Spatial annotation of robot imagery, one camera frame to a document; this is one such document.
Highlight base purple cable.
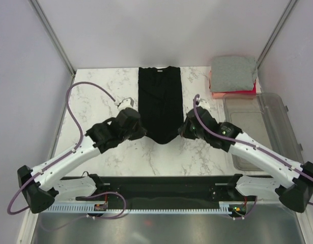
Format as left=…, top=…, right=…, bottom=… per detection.
left=229, top=195, right=259, bottom=221
left=86, top=192, right=129, bottom=221

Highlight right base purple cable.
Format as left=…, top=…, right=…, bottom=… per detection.
left=229, top=195, right=259, bottom=221

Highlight clear plastic bin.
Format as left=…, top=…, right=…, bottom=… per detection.
left=223, top=93, right=304, bottom=164

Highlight left aluminium frame post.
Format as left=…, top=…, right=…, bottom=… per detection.
left=29, top=0, right=76, bottom=78

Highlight aluminium frame post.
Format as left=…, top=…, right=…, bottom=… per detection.
left=257, top=0, right=299, bottom=70
left=29, top=0, right=76, bottom=78

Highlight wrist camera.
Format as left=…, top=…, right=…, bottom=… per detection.
left=114, top=97, right=134, bottom=111
left=195, top=98, right=211, bottom=111

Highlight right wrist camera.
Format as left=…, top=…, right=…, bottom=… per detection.
left=195, top=98, right=211, bottom=111

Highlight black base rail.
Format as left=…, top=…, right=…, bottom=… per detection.
left=82, top=174, right=258, bottom=210

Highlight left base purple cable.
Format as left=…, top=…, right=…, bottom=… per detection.
left=86, top=192, right=129, bottom=221

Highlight folded grey t-shirt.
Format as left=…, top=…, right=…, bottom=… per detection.
left=210, top=56, right=258, bottom=93

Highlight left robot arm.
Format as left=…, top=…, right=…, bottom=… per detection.
left=17, top=107, right=147, bottom=214

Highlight folded red t-shirt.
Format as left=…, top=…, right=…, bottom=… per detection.
left=228, top=83, right=257, bottom=96

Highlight white slotted cable duct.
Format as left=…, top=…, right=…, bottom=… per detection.
left=44, top=202, right=248, bottom=214

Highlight black t-shirt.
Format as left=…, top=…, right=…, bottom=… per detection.
left=138, top=66, right=184, bottom=144

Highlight folded peach t-shirt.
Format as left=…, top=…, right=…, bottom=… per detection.
left=209, top=68, right=258, bottom=99

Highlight right aluminium frame post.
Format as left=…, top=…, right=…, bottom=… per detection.
left=257, top=0, right=299, bottom=70

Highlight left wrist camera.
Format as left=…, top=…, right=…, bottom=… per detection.
left=114, top=97, right=134, bottom=111

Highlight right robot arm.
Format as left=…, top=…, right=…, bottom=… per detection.
left=179, top=106, right=313, bottom=213

